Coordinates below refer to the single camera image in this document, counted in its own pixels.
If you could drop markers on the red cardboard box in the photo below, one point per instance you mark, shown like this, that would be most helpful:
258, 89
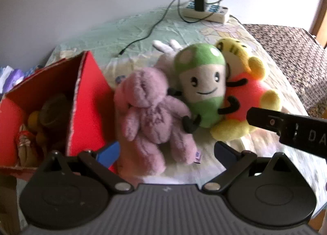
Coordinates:
88, 102

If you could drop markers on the pink plush bunny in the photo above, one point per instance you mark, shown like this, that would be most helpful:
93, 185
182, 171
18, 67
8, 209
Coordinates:
150, 112

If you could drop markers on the green mushroom plush toy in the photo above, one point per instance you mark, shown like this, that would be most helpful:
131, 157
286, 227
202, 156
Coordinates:
201, 81

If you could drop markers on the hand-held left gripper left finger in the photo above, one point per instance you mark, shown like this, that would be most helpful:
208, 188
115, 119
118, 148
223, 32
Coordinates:
109, 152

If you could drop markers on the white plush bunny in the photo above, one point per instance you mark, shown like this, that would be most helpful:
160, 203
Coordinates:
166, 46

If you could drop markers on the white power strip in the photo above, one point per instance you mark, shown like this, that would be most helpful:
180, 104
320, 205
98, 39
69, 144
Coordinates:
213, 11

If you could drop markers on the yellow tiger plush toy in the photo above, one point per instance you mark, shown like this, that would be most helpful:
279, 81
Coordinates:
245, 97

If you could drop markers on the brown plush toy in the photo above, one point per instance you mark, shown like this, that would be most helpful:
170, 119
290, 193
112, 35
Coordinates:
52, 115

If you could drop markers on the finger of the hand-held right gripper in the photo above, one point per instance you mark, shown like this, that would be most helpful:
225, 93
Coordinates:
263, 119

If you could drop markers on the black charger plug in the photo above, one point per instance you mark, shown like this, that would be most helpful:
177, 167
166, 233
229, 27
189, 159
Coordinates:
199, 0

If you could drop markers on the wooden door frame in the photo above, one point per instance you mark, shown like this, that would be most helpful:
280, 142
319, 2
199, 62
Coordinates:
320, 20

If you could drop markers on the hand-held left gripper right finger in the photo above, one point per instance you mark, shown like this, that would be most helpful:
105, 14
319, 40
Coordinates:
224, 153

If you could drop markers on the purple white plastic bag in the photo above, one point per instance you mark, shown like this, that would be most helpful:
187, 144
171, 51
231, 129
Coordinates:
12, 76

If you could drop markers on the pale printed bed sheet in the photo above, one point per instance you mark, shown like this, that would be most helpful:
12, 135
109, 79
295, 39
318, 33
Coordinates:
132, 28

